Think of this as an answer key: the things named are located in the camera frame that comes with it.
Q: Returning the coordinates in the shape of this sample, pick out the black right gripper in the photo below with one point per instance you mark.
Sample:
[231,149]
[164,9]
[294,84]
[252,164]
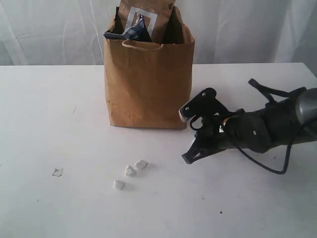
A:
[211,138]

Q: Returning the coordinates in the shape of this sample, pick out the white backdrop curtain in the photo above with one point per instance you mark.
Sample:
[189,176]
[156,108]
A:
[50,32]

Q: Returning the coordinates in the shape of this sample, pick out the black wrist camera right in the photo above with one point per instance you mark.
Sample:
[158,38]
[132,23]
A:
[204,105]

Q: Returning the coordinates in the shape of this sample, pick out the brown paper bag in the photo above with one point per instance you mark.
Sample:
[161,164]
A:
[147,83]

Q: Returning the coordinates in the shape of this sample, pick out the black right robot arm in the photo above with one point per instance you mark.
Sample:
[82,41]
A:
[288,118]

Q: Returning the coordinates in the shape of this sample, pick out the white scrap front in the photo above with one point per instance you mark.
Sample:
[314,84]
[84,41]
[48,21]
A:
[118,184]

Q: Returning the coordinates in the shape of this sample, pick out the brown kraft stand-up pouch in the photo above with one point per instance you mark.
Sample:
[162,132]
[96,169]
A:
[156,14]

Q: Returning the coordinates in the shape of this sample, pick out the white scrap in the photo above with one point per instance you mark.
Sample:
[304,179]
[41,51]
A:
[140,164]
[118,184]
[130,171]

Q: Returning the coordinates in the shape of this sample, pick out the long dark noodle package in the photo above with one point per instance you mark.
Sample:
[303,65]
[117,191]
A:
[138,32]

